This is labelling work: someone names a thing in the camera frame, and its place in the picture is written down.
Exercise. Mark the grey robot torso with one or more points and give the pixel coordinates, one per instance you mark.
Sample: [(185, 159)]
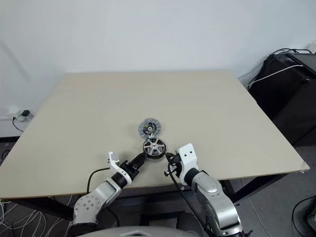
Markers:
[(128, 230)]

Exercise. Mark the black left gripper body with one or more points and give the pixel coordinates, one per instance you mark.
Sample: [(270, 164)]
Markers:
[(129, 169)]

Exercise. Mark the white power strip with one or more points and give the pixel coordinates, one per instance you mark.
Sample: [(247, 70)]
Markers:
[(14, 114)]

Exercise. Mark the clear table corner guard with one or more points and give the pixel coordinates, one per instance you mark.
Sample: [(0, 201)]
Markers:
[(304, 168)]

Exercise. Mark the white wall plug block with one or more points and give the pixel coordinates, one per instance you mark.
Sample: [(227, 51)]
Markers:
[(312, 47)]

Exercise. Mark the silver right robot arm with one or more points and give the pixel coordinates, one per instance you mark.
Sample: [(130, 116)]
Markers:
[(214, 197)]

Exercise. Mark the large black equipment case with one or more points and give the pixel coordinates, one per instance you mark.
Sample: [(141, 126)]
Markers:
[(286, 101)]

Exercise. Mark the black power adapter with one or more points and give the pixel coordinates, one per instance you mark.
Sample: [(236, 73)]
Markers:
[(25, 113)]

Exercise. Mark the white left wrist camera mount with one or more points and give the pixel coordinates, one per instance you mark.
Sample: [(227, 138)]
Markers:
[(114, 163)]

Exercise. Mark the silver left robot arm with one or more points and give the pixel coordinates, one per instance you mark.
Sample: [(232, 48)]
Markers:
[(98, 195)]

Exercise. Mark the spoked silver motor rotor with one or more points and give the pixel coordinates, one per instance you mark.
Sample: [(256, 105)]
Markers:
[(154, 148)]

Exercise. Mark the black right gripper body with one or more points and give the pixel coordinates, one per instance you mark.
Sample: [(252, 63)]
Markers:
[(175, 165)]

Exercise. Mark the black metal table frame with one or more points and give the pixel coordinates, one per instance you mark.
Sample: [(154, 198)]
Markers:
[(158, 195)]

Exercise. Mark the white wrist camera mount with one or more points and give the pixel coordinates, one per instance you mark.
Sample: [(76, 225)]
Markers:
[(114, 163), (187, 158)]

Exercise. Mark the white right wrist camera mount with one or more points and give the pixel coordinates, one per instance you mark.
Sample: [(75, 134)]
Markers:
[(187, 158)]

